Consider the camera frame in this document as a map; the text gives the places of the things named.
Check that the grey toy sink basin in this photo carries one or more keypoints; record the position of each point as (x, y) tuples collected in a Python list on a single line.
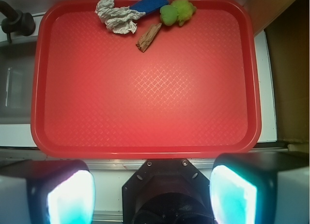
[(16, 79)]

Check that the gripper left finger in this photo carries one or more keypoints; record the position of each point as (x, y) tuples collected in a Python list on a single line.
[(46, 192)]

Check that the red plastic tray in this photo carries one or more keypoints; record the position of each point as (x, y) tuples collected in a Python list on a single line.
[(194, 93)]

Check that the grey toy faucet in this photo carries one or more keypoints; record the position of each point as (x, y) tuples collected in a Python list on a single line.
[(16, 21)]

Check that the blue sponge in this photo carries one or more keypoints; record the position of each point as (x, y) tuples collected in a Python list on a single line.
[(148, 6)]

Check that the brown cardboard box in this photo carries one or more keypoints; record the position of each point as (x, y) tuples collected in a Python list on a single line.
[(286, 24)]

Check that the green fuzzy pom toy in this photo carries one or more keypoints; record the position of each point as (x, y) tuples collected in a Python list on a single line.
[(179, 11)]

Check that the brown wood chip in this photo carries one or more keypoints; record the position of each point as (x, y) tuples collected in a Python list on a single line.
[(147, 38)]

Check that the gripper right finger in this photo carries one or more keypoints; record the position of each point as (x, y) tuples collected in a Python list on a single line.
[(261, 188)]

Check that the crumpled white paper towel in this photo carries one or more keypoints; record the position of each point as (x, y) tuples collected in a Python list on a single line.
[(119, 20)]

